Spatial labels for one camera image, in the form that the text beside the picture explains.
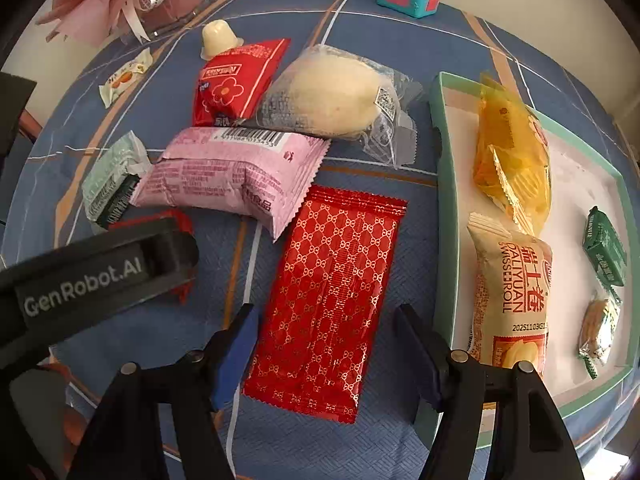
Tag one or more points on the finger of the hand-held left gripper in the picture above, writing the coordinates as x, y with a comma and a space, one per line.
170, 255

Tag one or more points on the pale green snack packet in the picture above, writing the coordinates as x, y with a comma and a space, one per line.
110, 180

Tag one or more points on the white jelly cup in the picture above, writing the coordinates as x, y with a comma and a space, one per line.
217, 37

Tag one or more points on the clear packet with white bun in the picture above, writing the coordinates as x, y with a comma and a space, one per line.
335, 95

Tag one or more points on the reddish wooden chair frame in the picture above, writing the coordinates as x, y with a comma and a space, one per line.
30, 127

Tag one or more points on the yellow bread packet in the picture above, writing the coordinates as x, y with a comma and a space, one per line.
510, 160

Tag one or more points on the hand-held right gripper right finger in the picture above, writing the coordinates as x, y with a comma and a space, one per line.
420, 355

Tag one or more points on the small white snack packet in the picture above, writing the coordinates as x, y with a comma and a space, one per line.
125, 76

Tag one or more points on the dark green snack packet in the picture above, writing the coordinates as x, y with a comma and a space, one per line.
605, 250

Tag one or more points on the small plain red packet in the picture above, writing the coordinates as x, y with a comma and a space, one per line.
187, 227

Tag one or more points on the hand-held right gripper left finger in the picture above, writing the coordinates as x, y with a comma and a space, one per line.
235, 355

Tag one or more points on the cream swiss roll packet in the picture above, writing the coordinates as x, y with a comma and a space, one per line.
510, 285

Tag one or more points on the green white cow-print packet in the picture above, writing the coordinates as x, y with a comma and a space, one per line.
597, 330

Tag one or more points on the red gold-patterned packet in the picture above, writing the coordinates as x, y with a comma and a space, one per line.
330, 300

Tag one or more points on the pink snack packet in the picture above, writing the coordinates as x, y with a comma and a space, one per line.
225, 175

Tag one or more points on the teal tray with white inside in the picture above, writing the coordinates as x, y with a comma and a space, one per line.
575, 195

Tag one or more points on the red flower-print snack packet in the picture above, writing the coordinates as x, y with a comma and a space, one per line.
235, 85

